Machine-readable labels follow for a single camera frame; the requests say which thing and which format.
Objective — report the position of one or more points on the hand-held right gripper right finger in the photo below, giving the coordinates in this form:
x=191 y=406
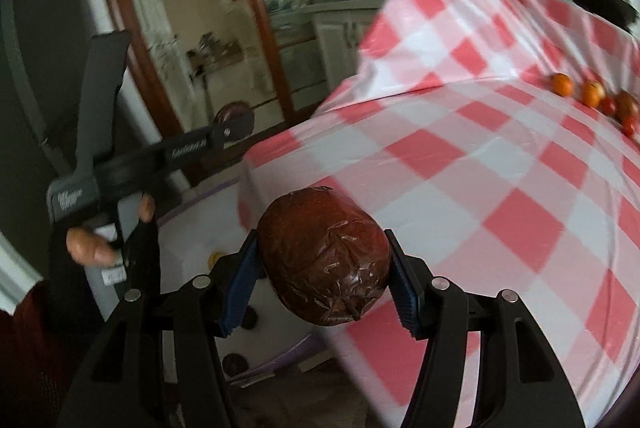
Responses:
x=407 y=298

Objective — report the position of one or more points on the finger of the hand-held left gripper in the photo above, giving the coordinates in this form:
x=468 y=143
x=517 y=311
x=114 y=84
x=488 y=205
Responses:
x=222 y=136

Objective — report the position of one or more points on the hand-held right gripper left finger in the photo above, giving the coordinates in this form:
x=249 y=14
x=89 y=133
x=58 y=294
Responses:
x=240 y=293

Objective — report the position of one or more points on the dark purple mangosteen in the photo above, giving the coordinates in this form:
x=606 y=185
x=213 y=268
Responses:
x=235 y=363
x=248 y=319
x=235 y=114

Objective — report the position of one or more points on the large striped pepino melon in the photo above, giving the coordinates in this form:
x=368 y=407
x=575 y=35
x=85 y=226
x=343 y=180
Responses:
x=215 y=258

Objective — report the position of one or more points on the white plate with purple rim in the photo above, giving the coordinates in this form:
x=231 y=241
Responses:
x=200 y=233

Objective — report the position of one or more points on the dark red wrinkled fruit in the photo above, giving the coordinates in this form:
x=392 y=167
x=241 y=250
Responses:
x=325 y=258

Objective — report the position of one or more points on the person's left forearm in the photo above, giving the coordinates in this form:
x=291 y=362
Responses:
x=20 y=273

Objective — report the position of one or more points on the person's left hand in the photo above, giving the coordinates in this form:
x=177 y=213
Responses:
x=92 y=248

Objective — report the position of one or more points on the red white checkered tablecloth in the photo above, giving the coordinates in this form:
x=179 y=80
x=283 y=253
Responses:
x=500 y=208

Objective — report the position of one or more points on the white cabinet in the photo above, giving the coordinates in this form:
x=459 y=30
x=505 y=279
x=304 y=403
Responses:
x=340 y=38

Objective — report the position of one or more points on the orange tangerine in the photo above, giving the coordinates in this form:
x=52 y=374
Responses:
x=591 y=93
x=561 y=84

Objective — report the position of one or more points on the red tomato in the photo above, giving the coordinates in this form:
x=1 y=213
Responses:
x=607 y=106
x=628 y=127

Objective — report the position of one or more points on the brown wrinkled apple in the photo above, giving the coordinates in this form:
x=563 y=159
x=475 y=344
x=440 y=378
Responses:
x=628 y=104

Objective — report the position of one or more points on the brown wooden door frame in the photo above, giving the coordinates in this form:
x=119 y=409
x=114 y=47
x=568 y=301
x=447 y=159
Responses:
x=117 y=8

